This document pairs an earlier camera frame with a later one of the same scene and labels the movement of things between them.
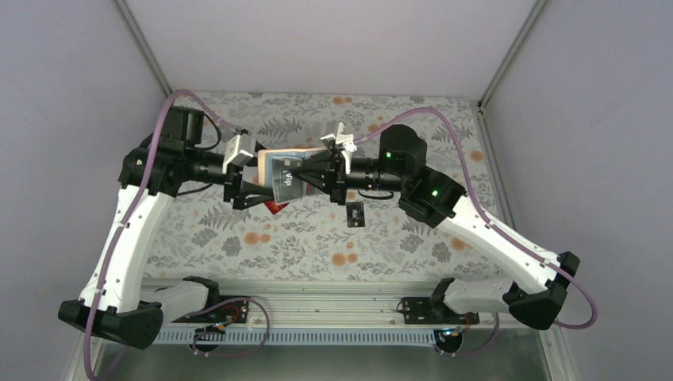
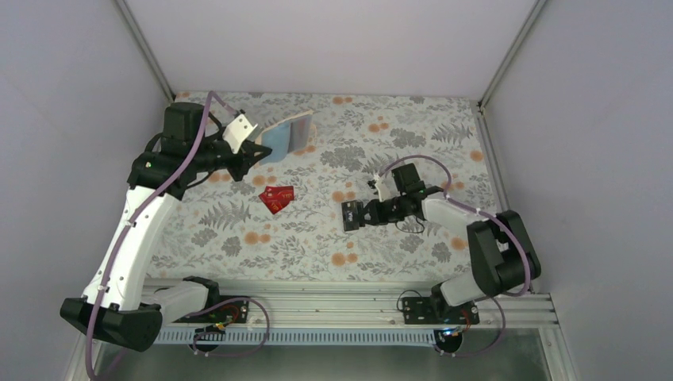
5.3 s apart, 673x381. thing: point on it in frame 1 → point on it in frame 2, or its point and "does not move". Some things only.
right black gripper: (340, 174) → (363, 214)
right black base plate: (423, 310) does not move
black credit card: (286, 186) → (350, 215)
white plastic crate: (297, 336) does not move
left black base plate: (231, 312) does not move
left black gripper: (230, 186) → (240, 159)
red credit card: (274, 207) does not move
